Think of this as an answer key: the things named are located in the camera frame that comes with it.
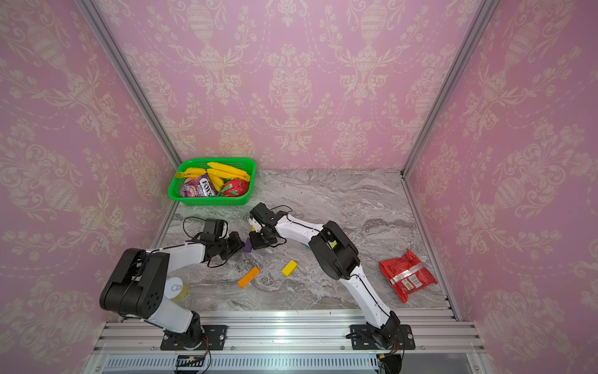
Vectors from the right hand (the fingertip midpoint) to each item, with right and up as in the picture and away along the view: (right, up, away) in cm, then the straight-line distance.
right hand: (248, 253), depth 92 cm
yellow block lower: (+17, -5, -4) cm, 18 cm away
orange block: (0, -9, -6) cm, 11 cm away
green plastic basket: (-5, +38, +22) cm, 44 cm away
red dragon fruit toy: (-9, +26, +13) cm, 31 cm away
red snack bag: (+59, -5, -9) cm, 60 cm away
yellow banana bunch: (-20, +34, +17) cm, 43 cm away
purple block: (0, +2, +1) cm, 3 cm away
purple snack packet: (-26, +27, +14) cm, 40 cm away
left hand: (-1, +3, +3) cm, 4 cm away
